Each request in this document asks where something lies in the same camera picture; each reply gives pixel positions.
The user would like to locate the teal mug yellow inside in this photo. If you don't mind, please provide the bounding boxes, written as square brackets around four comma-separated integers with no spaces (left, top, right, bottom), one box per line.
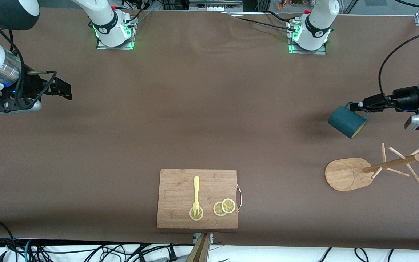
[328,103,369,139]

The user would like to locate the wooden mug rack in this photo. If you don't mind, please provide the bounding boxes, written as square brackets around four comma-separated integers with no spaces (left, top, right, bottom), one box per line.
[325,143,419,192]

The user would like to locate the brown table cover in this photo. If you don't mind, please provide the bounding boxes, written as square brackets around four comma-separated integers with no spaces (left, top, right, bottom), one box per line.
[0,7,419,251]

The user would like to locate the wooden cutting board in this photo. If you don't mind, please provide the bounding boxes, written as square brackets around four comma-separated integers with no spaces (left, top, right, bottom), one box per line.
[157,169,242,229]

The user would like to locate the yellow plastic fork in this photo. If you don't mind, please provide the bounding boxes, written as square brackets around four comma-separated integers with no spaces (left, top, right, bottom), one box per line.
[193,176,200,217]

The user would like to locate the grey power strip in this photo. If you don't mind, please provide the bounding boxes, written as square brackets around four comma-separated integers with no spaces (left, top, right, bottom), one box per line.
[189,0,243,11]

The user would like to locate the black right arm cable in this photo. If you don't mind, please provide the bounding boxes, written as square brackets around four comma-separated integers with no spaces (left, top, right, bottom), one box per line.
[0,7,58,110]

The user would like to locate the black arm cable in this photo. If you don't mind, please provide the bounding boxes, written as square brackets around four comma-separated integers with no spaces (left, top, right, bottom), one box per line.
[0,7,58,110]
[378,0,419,110]

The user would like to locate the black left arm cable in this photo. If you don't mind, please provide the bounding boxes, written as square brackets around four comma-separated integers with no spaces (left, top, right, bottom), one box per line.
[378,0,419,110]

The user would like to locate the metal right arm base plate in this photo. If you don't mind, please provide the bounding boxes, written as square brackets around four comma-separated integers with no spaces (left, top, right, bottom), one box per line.
[97,16,135,50]

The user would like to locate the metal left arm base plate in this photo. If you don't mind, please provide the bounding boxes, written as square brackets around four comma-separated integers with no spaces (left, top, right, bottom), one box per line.
[288,20,327,55]

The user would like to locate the black base cable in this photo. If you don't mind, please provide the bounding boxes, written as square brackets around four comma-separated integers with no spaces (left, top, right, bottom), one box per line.
[236,16,298,32]

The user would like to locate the black power plug cable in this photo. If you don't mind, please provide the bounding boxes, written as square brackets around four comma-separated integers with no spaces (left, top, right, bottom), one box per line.
[137,245,179,262]

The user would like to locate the metal clamp bracket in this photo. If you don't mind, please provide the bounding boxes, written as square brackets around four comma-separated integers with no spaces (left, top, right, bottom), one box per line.
[193,233,214,245]

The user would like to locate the wooden camera post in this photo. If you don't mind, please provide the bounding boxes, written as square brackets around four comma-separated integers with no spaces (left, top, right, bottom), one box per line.
[186,233,211,262]

